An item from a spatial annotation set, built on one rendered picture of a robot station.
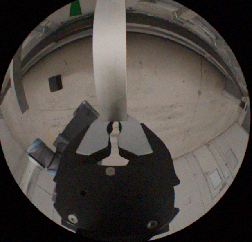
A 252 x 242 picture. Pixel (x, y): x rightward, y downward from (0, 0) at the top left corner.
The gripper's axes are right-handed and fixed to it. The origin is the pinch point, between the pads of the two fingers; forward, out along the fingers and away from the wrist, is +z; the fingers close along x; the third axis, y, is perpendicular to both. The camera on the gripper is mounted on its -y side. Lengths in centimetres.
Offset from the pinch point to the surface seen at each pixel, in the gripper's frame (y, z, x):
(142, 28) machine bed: -53, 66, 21
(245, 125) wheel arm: -3.4, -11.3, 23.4
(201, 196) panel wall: 214, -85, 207
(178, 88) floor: 10, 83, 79
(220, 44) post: -30, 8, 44
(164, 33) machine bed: -53, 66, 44
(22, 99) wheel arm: -5.7, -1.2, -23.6
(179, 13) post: -30.5, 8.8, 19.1
